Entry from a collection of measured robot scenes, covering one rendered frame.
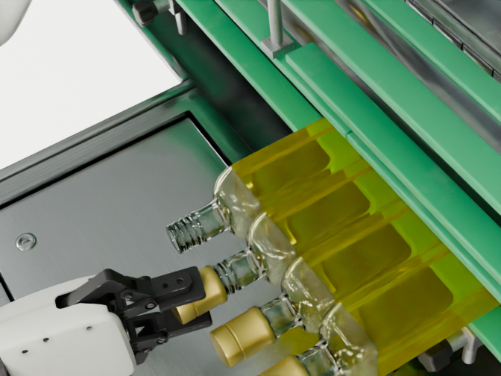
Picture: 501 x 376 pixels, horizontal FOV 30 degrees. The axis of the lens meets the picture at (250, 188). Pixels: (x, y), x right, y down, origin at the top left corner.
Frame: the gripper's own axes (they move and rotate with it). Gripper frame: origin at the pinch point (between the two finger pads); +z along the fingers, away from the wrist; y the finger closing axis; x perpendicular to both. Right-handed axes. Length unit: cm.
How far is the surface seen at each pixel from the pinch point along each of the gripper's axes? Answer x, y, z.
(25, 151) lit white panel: 34.2, -11.6, -12.5
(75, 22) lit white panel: 55, -11, -3
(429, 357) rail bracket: -9.5, -4.4, 18.6
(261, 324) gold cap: -5.2, 1.4, 5.6
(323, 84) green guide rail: 14.0, 6.6, 17.6
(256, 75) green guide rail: 27.0, -2.8, 14.3
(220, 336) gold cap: -5.2, 1.5, 2.1
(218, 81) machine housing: 40.9, -15.4, 12.1
